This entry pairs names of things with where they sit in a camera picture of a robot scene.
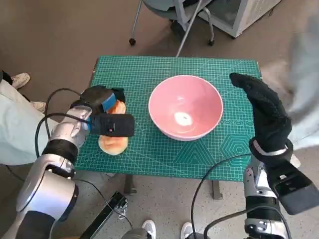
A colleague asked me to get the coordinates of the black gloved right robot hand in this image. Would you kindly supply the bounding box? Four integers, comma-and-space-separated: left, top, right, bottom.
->
229, 72, 293, 153

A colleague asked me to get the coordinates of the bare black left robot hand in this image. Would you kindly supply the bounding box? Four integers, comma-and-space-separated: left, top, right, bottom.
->
81, 86, 127, 115

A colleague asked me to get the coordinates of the long braided toy bread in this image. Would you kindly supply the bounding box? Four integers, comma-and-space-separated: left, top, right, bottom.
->
107, 99, 127, 115

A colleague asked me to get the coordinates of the round toy bread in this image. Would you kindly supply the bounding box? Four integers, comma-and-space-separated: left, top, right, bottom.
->
98, 135, 129, 156

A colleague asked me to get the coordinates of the pink bowl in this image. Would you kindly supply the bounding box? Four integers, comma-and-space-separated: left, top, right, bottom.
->
148, 75, 224, 142

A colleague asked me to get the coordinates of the person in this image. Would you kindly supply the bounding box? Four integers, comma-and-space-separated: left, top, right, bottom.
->
260, 13, 319, 168
0, 70, 63, 166

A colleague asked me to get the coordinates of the green cutting mat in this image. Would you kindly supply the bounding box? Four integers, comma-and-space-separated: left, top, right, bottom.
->
74, 55, 265, 181

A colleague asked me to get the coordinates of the grey office chair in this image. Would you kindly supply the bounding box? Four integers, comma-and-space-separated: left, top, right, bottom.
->
129, 0, 215, 47

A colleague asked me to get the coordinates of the white mesh cabinet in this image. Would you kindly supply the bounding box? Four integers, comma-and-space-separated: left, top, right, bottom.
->
196, 0, 284, 39

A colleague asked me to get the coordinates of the white metal pole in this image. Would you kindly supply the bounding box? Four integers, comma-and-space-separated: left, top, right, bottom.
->
175, 0, 203, 58

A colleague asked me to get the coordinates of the white shoe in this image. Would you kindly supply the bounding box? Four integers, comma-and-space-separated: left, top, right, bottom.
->
141, 219, 157, 239
180, 222, 196, 239

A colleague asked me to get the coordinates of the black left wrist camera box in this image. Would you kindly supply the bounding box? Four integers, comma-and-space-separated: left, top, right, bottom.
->
88, 114, 136, 137

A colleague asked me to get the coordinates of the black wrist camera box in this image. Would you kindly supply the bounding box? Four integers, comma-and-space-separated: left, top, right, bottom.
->
88, 114, 136, 137
268, 159, 319, 216

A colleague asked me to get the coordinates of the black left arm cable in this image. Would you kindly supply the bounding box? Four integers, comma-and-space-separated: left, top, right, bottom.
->
34, 88, 88, 159

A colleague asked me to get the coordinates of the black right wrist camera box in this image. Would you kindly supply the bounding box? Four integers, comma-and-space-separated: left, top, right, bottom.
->
268, 159, 319, 216

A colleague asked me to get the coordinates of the black floor cable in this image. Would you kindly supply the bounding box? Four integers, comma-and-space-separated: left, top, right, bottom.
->
74, 179, 133, 229

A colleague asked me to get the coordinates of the thick black cable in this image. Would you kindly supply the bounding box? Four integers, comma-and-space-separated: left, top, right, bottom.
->
203, 208, 292, 239

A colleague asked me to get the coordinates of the thin black cable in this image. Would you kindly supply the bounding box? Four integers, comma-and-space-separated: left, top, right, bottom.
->
190, 153, 251, 239

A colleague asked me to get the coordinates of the black bar with metal bracket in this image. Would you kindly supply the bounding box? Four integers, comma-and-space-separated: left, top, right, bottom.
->
79, 191, 128, 239

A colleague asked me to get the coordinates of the white metal frame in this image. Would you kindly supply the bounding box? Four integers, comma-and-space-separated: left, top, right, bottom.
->
171, 0, 197, 30

